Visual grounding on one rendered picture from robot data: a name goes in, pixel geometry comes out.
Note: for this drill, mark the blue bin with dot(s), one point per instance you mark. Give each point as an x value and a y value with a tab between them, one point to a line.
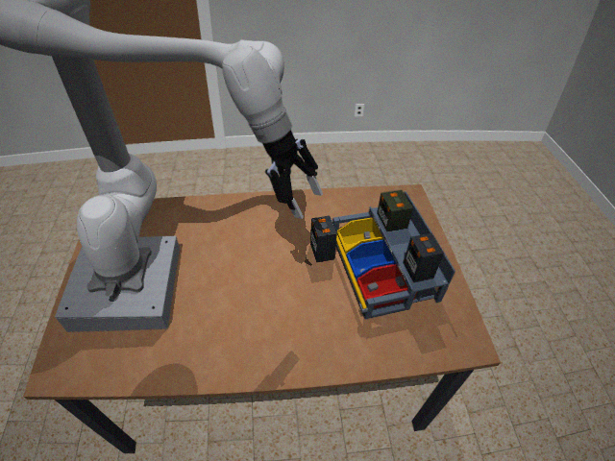
369	255

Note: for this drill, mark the yellow open bin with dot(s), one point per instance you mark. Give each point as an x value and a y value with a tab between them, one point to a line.
353	233

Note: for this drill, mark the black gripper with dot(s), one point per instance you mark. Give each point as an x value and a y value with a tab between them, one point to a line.
284	159

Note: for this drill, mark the red open bin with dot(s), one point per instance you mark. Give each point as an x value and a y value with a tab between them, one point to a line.
385	278

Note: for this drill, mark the yellow bar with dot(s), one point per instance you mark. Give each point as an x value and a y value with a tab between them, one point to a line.
350	273

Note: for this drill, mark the grey metal bin shelf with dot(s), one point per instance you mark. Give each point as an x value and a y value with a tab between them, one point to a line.
397	242

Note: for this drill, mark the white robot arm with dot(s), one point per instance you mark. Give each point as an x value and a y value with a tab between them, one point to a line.
108	230

